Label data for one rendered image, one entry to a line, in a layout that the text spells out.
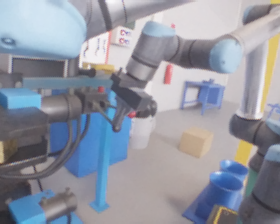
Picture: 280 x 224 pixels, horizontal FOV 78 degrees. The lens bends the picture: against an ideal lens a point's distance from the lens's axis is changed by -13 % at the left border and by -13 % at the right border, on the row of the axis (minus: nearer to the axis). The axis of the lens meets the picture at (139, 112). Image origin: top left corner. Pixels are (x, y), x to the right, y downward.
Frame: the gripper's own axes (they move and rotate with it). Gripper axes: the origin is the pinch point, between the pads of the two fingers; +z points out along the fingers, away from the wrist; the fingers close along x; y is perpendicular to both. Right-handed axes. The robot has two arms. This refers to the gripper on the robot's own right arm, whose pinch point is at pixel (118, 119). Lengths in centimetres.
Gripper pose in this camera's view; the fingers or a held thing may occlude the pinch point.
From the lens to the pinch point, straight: 67.0
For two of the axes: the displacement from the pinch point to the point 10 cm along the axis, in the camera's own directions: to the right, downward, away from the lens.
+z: -4.0, 8.1, 4.3
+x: -6.8, -5.8, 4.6
